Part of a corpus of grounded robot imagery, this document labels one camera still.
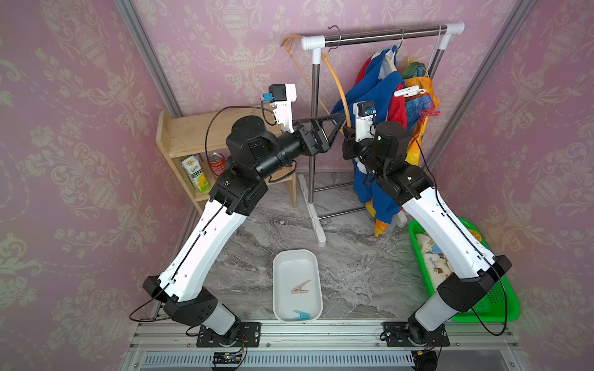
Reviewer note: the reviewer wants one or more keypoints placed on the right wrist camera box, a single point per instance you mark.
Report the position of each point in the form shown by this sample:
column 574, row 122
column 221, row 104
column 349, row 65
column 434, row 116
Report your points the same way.
column 365, row 114

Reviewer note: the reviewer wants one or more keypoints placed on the wooden clothes hanger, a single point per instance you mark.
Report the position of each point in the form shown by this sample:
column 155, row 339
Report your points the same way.
column 317, row 57

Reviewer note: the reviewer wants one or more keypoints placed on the green white juice carton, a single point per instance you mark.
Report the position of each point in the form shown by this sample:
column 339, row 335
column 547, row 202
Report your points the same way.
column 195, row 172

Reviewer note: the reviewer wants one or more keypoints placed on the red clothespin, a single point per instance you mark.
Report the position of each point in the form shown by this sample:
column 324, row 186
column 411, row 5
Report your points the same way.
column 429, row 112

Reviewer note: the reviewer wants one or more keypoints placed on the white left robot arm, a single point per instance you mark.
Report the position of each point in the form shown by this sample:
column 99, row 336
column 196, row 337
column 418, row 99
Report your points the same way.
column 255, row 155

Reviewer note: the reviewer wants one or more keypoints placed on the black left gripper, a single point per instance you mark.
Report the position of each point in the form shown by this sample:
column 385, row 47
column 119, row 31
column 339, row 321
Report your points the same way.
column 319, row 144

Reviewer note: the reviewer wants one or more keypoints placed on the red soda can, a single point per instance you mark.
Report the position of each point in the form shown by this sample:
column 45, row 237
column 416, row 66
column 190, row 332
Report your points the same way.
column 217, row 163

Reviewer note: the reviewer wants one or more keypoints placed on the blue clothespin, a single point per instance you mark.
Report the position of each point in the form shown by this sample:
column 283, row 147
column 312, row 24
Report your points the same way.
column 301, row 316

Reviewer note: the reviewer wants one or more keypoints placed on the wooden two-tier shelf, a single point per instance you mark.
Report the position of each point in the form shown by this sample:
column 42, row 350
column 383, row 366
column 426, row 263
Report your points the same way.
column 178, row 138

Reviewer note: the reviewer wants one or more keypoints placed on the white plastic tray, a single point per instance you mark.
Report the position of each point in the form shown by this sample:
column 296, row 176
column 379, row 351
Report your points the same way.
column 291, row 268

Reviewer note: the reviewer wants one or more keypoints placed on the white clothespin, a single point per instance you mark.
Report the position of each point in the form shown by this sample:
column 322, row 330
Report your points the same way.
column 409, row 91

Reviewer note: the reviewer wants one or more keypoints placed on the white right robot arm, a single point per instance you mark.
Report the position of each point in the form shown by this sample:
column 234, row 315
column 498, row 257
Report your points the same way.
column 476, row 270

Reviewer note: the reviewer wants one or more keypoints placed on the blue red white jacket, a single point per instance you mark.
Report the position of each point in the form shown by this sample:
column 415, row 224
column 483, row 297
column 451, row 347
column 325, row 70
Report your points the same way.
column 377, row 81

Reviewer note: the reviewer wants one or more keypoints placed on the small circuit board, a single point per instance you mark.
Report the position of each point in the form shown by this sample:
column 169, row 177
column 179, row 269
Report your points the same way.
column 227, row 358

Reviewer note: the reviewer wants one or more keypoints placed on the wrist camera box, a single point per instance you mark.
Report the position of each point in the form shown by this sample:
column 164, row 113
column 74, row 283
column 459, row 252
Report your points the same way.
column 365, row 114
column 280, row 97

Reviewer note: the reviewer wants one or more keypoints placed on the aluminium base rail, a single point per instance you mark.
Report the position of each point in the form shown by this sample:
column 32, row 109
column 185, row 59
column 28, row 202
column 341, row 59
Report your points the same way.
column 323, row 345

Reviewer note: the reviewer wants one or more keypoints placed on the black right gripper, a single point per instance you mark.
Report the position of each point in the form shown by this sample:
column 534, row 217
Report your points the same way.
column 353, row 152

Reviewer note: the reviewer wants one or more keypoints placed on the green plastic basket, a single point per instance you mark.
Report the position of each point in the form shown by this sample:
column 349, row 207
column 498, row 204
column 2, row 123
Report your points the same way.
column 500, row 304

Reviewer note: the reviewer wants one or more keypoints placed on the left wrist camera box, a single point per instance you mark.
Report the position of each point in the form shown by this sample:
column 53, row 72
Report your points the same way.
column 280, row 97

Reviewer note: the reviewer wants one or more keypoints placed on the rainbow striped jacket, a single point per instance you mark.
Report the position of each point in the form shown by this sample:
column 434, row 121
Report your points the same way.
column 424, row 97

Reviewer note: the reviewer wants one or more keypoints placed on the yellow dinosaur print jacket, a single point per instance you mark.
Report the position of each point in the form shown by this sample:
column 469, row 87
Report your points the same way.
column 434, row 261

